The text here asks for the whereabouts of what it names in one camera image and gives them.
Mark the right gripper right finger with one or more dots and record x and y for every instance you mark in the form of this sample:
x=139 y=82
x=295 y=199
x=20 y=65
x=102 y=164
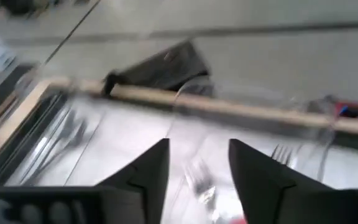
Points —
x=266 y=193

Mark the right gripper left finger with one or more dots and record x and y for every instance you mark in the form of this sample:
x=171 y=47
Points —
x=148 y=186

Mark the clear plastic bin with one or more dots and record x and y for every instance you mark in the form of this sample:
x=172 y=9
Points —
x=51 y=102
x=253 y=124

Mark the wooden table board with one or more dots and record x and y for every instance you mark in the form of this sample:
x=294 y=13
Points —
x=228 y=107

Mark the red black tool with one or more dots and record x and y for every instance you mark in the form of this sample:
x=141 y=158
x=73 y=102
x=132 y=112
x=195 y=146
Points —
x=353 y=110

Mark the black foam case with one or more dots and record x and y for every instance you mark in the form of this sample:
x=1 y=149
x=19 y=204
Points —
x=172 y=68

